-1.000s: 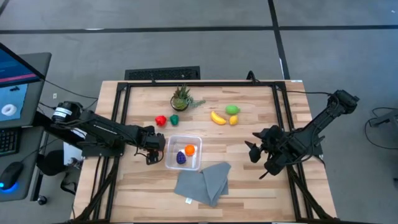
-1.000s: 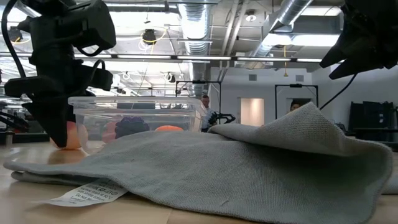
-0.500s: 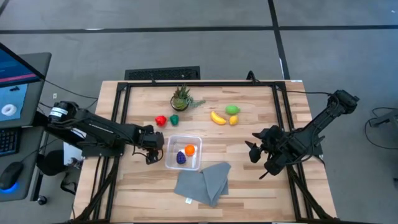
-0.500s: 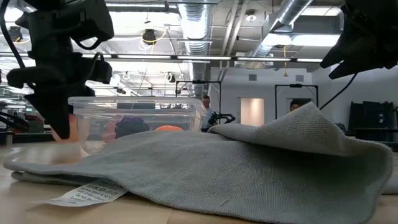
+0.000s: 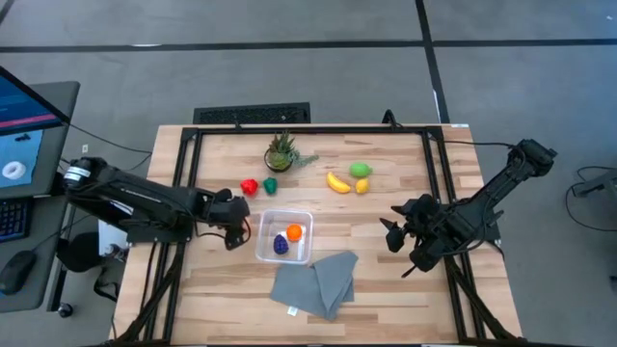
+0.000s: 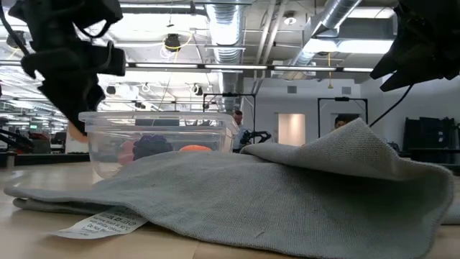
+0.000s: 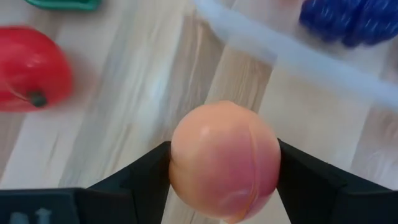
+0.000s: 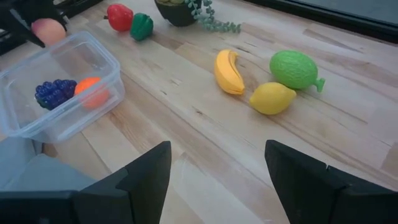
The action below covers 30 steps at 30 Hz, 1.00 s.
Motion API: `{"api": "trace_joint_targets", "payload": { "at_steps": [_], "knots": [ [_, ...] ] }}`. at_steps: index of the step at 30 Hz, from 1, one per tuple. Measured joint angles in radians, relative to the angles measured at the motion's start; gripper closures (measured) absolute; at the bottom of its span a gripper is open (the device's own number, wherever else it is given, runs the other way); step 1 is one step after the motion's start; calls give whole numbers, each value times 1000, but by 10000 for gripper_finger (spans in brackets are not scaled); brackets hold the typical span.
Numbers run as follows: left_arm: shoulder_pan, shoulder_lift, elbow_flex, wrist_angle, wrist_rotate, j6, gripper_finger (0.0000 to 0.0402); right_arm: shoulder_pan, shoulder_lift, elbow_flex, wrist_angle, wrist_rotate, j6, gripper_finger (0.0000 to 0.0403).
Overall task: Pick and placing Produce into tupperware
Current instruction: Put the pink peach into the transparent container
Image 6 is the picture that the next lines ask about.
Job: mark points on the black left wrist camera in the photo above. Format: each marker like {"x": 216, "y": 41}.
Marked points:
{"x": 109, "y": 61}

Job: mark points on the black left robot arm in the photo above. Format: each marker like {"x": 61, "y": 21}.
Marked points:
{"x": 64, "y": 14}

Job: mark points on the black shelf unit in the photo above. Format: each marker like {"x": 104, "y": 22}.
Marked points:
{"x": 427, "y": 136}

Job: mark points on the red toy pepper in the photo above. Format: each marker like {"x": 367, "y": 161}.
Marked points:
{"x": 126, "y": 153}

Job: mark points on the grey cloth with label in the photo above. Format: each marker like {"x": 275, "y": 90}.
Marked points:
{"x": 251, "y": 198}

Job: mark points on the black stand frame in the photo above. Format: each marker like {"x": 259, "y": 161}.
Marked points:
{"x": 341, "y": 98}
{"x": 230, "y": 95}

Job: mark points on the black metal table frame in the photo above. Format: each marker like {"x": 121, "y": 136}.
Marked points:
{"x": 43, "y": 160}

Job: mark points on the clear plastic tupperware container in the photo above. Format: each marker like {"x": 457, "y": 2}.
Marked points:
{"x": 201, "y": 135}

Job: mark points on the person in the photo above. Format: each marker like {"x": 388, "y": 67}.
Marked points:
{"x": 239, "y": 126}
{"x": 339, "y": 122}

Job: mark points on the background black robot arm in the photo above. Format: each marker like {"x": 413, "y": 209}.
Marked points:
{"x": 255, "y": 136}

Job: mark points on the silver air duct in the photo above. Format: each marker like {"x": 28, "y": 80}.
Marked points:
{"x": 226, "y": 36}
{"x": 338, "y": 11}

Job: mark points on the purple toy grapes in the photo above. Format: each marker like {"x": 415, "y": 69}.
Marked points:
{"x": 152, "y": 147}

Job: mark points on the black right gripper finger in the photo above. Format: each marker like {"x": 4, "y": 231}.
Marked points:
{"x": 409, "y": 78}
{"x": 390, "y": 66}

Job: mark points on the long ceiling light bar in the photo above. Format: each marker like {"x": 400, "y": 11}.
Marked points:
{"x": 233, "y": 67}

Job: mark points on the black ceiling device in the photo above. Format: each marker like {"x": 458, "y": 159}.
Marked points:
{"x": 173, "y": 41}
{"x": 16, "y": 39}

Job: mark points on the orange toy orange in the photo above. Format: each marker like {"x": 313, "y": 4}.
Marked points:
{"x": 196, "y": 148}

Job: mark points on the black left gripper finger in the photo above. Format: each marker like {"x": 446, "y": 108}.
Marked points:
{"x": 97, "y": 98}
{"x": 70, "y": 97}

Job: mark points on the white pillar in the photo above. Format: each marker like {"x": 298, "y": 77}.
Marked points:
{"x": 73, "y": 147}

